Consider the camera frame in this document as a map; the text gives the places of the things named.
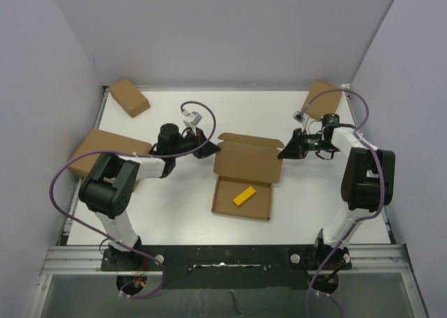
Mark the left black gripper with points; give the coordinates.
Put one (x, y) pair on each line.
(208, 149)

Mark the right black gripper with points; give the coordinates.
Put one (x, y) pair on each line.
(293, 151)

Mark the yellow wooden block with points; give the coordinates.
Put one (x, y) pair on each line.
(244, 196)

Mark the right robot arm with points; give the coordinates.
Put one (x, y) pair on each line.
(367, 184)

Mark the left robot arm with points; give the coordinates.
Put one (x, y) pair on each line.
(107, 189)

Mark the small folded cardboard box left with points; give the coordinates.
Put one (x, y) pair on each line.
(129, 97)

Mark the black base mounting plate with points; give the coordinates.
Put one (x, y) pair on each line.
(227, 267)

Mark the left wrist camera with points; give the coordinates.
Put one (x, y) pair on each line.
(191, 119)

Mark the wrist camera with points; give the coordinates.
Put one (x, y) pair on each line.
(302, 118)
(191, 119)

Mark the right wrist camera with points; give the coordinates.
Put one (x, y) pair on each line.
(302, 118)

